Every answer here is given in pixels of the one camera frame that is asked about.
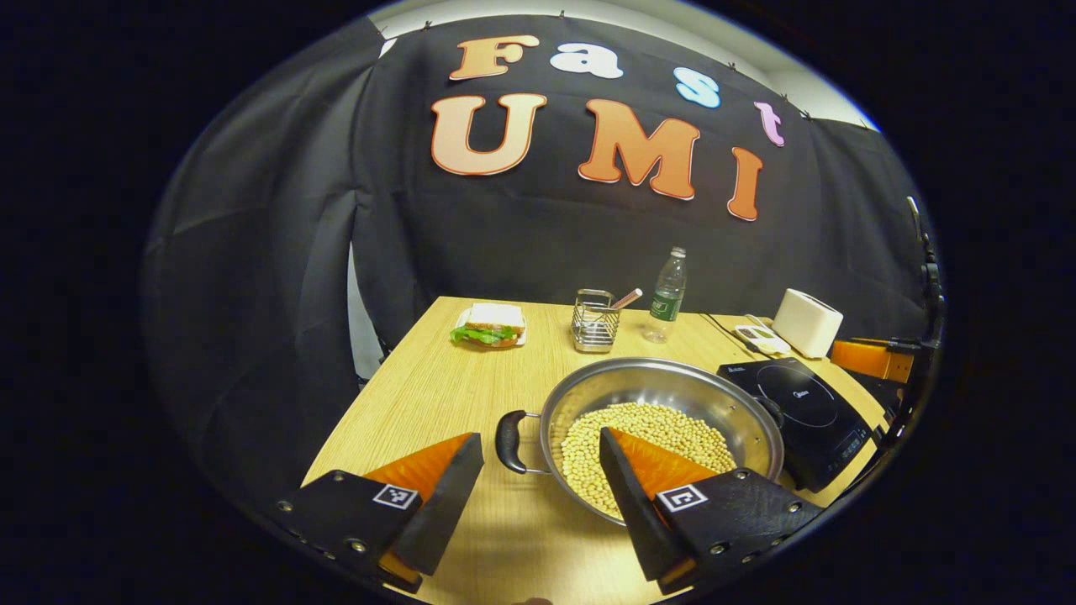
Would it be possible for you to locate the white divided dish with beans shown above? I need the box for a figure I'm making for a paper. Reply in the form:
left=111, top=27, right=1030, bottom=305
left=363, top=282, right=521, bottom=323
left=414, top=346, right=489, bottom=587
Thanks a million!
left=734, top=324, right=792, bottom=356

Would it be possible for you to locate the black power cable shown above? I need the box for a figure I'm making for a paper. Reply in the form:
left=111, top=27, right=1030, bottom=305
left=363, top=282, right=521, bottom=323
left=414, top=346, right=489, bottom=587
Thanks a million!
left=702, top=313, right=759, bottom=359

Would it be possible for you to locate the wire mesh holder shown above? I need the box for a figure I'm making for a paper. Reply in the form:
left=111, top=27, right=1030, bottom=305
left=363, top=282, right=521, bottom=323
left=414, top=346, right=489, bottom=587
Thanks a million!
left=572, top=289, right=621, bottom=354

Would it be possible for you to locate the white toaster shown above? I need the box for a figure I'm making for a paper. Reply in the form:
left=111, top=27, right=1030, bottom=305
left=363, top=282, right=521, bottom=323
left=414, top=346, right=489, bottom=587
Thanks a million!
left=772, top=288, right=844, bottom=360

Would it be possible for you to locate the clear plastic water bottle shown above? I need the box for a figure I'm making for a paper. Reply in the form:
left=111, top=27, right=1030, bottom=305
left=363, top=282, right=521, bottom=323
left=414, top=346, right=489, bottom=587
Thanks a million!
left=643, top=246, right=688, bottom=344

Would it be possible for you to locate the black induction cooktop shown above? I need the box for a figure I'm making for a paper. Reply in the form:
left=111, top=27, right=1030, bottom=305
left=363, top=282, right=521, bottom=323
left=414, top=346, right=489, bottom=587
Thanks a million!
left=717, top=357, right=873, bottom=493

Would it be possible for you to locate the sandwich with lettuce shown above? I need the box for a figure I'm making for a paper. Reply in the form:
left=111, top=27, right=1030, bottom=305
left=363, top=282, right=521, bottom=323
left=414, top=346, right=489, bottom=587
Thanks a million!
left=450, top=302, right=527, bottom=349

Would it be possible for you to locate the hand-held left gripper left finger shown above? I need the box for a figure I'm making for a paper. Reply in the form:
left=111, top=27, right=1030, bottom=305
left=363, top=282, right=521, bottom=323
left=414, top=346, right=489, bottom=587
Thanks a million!
left=273, top=433, right=486, bottom=593

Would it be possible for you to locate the steel pot with black handles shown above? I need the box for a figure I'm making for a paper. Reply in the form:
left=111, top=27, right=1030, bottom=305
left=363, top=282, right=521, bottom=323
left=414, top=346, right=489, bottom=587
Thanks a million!
left=495, top=357, right=785, bottom=528

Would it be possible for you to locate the pile of yellow soybeans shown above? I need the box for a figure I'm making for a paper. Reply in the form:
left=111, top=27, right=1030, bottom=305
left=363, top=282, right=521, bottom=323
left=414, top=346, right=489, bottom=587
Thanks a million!
left=560, top=402, right=738, bottom=518

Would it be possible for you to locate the black backdrop cloth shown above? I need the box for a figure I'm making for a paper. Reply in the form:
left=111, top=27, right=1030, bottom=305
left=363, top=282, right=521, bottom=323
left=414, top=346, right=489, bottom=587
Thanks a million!
left=143, top=15, right=930, bottom=505

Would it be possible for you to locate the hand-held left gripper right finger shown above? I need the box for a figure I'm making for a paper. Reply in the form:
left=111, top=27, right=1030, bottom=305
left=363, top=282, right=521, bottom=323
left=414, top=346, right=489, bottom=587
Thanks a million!
left=599, top=427, right=825, bottom=596

